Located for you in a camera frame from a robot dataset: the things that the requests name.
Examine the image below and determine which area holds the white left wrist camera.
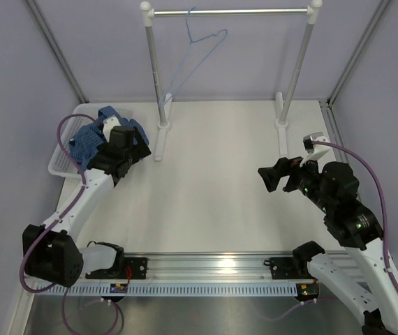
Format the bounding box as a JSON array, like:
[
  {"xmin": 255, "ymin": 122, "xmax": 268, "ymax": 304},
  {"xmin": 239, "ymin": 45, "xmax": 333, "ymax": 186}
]
[{"xmin": 103, "ymin": 117, "xmax": 121, "ymax": 142}]

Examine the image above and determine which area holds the aluminium frame post left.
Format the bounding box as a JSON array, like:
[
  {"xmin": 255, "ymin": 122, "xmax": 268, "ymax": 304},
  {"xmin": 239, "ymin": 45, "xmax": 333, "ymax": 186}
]
[{"xmin": 24, "ymin": 0, "xmax": 89, "ymax": 103}]

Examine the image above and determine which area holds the aluminium frame post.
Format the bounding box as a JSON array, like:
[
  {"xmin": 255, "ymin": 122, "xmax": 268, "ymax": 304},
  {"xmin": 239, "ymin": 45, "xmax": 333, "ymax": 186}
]
[
  {"xmin": 327, "ymin": 0, "xmax": 393, "ymax": 107},
  {"xmin": 24, "ymin": 0, "xmax": 89, "ymax": 103}
]

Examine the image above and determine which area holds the light blue wire hanger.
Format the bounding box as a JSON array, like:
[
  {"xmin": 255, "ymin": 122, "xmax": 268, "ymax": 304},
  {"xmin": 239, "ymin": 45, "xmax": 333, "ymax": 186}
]
[{"xmin": 159, "ymin": 7, "xmax": 228, "ymax": 107}]

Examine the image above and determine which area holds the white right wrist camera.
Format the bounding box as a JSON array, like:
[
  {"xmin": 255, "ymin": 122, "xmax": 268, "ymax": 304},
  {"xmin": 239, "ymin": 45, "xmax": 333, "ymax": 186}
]
[{"xmin": 300, "ymin": 132, "xmax": 330, "ymax": 167}]

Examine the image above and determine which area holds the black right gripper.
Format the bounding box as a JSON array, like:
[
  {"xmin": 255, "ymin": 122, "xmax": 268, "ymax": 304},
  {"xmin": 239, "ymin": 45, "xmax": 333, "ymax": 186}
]
[{"xmin": 258, "ymin": 150, "xmax": 333, "ymax": 214}]

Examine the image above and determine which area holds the blue plaid shirt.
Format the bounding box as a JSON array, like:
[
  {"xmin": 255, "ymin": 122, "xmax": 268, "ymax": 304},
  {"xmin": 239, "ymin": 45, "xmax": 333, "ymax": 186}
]
[{"xmin": 68, "ymin": 106, "xmax": 149, "ymax": 171}]

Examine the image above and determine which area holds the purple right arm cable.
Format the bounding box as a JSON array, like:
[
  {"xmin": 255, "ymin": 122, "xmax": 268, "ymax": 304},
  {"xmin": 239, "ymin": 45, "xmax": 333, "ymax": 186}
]
[{"xmin": 254, "ymin": 141, "xmax": 398, "ymax": 322}]

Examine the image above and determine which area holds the white plastic basket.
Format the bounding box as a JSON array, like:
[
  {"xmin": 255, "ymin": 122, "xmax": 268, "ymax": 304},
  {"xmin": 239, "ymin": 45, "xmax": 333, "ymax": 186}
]
[{"xmin": 48, "ymin": 104, "xmax": 134, "ymax": 179}]

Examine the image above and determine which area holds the white slotted cable duct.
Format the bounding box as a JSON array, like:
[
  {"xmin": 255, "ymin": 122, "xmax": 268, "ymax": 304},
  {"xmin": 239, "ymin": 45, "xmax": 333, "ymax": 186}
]
[{"xmin": 44, "ymin": 281, "xmax": 298, "ymax": 297}]

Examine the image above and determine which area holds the aluminium mounting rail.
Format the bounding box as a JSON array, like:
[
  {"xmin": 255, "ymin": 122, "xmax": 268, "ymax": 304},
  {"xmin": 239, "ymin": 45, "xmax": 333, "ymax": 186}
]
[{"xmin": 76, "ymin": 253, "xmax": 367, "ymax": 282}]

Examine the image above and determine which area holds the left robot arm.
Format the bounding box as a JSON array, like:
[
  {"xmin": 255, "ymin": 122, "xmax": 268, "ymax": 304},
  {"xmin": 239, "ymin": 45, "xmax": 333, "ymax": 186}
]
[{"xmin": 20, "ymin": 126, "xmax": 151, "ymax": 288}]

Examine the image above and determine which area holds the white and silver clothes rack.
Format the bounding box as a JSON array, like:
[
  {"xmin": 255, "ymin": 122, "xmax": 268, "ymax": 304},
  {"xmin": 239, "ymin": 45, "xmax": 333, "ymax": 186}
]
[{"xmin": 139, "ymin": 0, "xmax": 323, "ymax": 162}]

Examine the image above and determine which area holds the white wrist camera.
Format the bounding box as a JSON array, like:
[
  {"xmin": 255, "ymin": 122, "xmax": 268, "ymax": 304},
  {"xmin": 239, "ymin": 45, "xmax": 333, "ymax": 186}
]
[
  {"xmin": 300, "ymin": 132, "xmax": 330, "ymax": 167},
  {"xmin": 103, "ymin": 117, "xmax": 121, "ymax": 142}
]

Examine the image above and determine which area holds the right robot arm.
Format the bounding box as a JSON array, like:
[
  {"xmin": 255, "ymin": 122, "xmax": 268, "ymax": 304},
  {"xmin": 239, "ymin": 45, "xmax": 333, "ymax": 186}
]
[{"xmin": 258, "ymin": 157, "xmax": 398, "ymax": 334}]

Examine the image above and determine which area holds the aluminium frame post right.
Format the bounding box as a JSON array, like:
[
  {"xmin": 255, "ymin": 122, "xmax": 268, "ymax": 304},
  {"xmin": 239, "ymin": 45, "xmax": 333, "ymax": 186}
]
[{"xmin": 327, "ymin": 0, "xmax": 393, "ymax": 107}]

